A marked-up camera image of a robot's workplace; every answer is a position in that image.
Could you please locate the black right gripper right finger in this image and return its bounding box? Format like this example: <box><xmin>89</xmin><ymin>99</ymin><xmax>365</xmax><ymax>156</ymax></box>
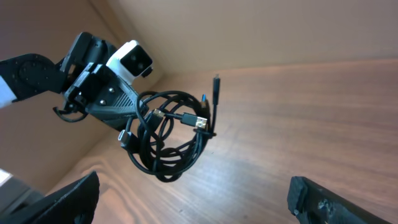
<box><xmin>287</xmin><ymin>176</ymin><xmax>389</xmax><ymax>224</ymax></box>

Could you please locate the black cable bundle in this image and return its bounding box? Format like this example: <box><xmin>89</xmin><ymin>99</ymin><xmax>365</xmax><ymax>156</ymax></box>
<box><xmin>117</xmin><ymin>73</ymin><xmax>221</xmax><ymax>183</ymax></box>

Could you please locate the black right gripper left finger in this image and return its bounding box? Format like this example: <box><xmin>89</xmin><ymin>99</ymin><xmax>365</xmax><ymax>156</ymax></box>
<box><xmin>1</xmin><ymin>171</ymin><xmax>100</xmax><ymax>224</ymax></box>

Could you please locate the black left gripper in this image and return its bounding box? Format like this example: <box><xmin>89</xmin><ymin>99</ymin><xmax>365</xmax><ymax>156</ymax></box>
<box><xmin>60</xmin><ymin>32</ymin><xmax>138</xmax><ymax>131</ymax></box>

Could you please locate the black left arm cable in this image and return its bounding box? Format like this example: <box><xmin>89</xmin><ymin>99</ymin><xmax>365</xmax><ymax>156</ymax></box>
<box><xmin>52</xmin><ymin>105</ymin><xmax>90</xmax><ymax>123</ymax></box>

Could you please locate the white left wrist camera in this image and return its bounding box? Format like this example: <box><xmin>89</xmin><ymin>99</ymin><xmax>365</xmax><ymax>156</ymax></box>
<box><xmin>106</xmin><ymin>40</ymin><xmax>153</xmax><ymax>85</ymax></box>

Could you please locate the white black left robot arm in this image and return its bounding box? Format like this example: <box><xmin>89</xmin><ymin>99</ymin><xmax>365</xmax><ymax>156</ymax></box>
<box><xmin>1</xmin><ymin>32</ymin><xmax>153</xmax><ymax>131</ymax></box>

